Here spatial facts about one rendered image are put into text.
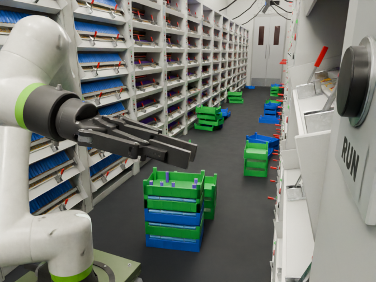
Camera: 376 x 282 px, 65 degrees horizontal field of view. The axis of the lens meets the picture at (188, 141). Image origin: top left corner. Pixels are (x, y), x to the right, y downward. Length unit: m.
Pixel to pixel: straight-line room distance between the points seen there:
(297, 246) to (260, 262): 1.19
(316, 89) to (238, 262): 1.23
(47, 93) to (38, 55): 0.10
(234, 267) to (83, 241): 0.90
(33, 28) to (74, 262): 0.63
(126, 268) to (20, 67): 0.75
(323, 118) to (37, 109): 0.44
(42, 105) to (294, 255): 0.46
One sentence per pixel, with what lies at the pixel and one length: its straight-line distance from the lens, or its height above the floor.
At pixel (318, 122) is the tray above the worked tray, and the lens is 0.30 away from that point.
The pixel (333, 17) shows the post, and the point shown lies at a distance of 0.74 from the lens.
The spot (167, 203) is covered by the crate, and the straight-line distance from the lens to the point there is 1.57.
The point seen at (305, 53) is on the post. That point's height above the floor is 1.03.
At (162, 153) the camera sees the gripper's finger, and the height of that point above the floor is 0.89.
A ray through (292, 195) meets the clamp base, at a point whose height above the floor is 0.77.
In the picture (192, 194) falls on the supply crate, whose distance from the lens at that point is 1.52.
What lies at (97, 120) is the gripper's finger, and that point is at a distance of 0.51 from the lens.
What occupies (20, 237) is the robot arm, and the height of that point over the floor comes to 0.56.
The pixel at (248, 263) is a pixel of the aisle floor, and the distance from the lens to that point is 1.66.
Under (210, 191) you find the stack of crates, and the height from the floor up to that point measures 0.20.
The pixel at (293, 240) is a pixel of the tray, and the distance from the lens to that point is 0.51.
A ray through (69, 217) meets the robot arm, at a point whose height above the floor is 0.58.
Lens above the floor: 1.03
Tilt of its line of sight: 17 degrees down
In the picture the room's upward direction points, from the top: straight up
